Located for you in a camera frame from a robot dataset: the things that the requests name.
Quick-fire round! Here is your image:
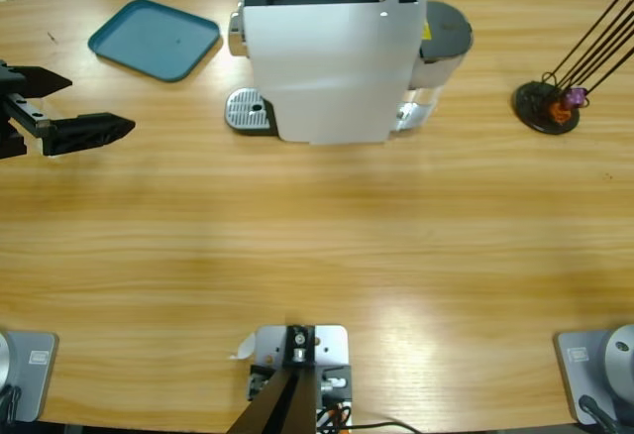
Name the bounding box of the black capsule holder with rods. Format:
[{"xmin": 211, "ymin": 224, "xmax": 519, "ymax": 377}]
[{"xmin": 512, "ymin": 0, "xmax": 634, "ymax": 136}]

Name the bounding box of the black base cable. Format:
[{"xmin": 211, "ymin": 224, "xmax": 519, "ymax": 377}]
[
  {"xmin": 0, "ymin": 383, "xmax": 24, "ymax": 425},
  {"xmin": 578, "ymin": 393, "xmax": 620, "ymax": 434}
]

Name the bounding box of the purple coffee capsule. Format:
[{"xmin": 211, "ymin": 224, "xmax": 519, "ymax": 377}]
[{"xmin": 564, "ymin": 86, "xmax": 590, "ymax": 108}]

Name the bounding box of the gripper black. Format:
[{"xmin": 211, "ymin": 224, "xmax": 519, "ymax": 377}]
[{"xmin": 0, "ymin": 60, "xmax": 137, "ymax": 161}]

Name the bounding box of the orange coffee capsule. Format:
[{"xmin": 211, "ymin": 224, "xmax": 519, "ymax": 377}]
[{"xmin": 548, "ymin": 101, "xmax": 571, "ymax": 126}]

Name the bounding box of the teal plastic tray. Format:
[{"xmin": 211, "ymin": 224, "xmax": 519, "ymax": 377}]
[{"xmin": 87, "ymin": 0, "xmax": 222, "ymax": 83}]

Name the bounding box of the clear water tank dark lid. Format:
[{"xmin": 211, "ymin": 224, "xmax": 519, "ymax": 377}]
[{"xmin": 393, "ymin": 0, "xmax": 475, "ymax": 133}]

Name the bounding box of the black mount cable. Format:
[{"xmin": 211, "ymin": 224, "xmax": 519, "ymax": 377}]
[{"xmin": 341, "ymin": 420, "xmax": 425, "ymax": 434}]

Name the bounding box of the white paper tag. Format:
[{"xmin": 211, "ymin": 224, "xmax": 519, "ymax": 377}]
[{"xmin": 227, "ymin": 333, "xmax": 258, "ymax": 362}]

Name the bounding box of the orange cable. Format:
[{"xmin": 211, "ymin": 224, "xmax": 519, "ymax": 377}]
[{"xmin": 316, "ymin": 401, "xmax": 353, "ymax": 428}]

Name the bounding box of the grey base plate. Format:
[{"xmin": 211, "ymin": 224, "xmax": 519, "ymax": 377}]
[
  {"xmin": 0, "ymin": 330, "xmax": 59, "ymax": 424},
  {"xmin": 553, "ymin": 329, "xmax": 634, "ymax": 425}
]

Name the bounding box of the dark camera post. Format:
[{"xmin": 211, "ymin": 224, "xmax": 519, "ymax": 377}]
[{"xmin": 227, "ymin": 324, "xmax": 318, "ymax": 434}]

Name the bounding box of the metal drip tray grate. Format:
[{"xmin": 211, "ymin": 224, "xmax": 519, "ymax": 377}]
[{"xmin": 225, "ymin": 86, "xmax": 278, "ymax": 137}]

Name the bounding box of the white capsule coffee machine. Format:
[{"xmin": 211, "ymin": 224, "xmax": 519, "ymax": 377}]
[{"xmin": 227, "ymin": 0, "xmax": 428, "ymax": 147}]

